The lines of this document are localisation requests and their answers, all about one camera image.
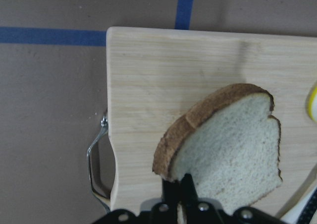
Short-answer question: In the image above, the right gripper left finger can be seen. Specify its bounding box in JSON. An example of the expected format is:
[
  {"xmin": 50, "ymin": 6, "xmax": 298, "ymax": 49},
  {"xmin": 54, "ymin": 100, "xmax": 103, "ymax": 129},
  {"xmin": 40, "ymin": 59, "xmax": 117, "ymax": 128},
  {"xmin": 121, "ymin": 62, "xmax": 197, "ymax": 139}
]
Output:
[{"xmin": 161, "ymin": 179, "xmax": 180, "ymax": 206}]

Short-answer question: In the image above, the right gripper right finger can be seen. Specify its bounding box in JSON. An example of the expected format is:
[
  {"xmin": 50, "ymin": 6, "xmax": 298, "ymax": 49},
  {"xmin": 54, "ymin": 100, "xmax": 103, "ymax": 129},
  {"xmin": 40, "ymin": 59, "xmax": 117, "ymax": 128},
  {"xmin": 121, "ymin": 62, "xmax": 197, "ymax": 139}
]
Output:
[{"xmin": 180, "ymin": 173, "xmax": 198, "ymax": 207}]

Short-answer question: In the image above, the bread slice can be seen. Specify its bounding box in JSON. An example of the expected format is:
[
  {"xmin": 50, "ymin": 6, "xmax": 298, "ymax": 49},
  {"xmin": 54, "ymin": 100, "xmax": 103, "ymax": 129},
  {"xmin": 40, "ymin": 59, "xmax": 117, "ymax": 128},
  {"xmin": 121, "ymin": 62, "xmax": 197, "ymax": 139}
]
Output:
[{"xmin": 153, "ymin": 83, "xmax": 282, "ymax": 214}]

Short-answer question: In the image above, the wooden cutting board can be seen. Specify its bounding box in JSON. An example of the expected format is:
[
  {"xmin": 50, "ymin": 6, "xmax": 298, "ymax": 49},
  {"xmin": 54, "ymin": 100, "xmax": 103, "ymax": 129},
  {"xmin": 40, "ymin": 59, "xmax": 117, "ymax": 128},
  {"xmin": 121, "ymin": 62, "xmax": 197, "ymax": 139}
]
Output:
[{"xmin": 106, "ymin": 27, "xmax": 317, "ymax": 217}]

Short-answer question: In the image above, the lemon half slice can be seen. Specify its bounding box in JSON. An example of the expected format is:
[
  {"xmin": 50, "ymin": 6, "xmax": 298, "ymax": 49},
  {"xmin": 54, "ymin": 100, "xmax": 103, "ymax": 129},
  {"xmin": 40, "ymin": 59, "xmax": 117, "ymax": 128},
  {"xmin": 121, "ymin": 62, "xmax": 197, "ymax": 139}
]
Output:
[{"xmin": 306, "ymin": 82, "xmax": 317, "ymax": 122}]

